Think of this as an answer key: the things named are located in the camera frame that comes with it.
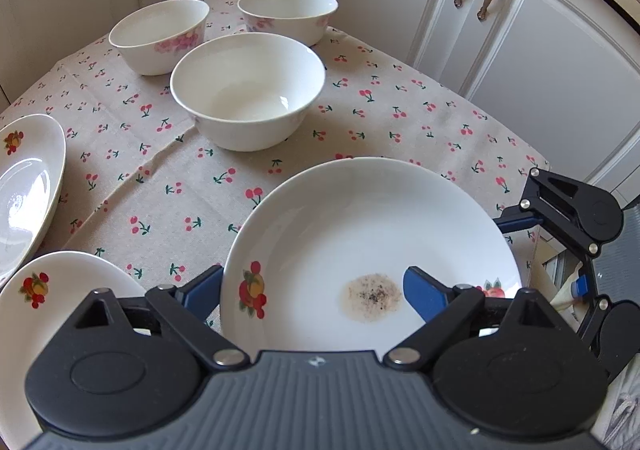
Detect large plain white bowl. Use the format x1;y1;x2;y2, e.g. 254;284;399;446
170;32;326;152

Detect stained white fruit plate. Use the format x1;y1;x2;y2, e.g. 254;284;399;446
220;158;522;355

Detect cherry print tablecloth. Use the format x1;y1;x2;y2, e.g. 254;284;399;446
1;28;547;288

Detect white floral bowl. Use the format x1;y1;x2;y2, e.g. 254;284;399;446
107;0;210;77
236;0;338;46

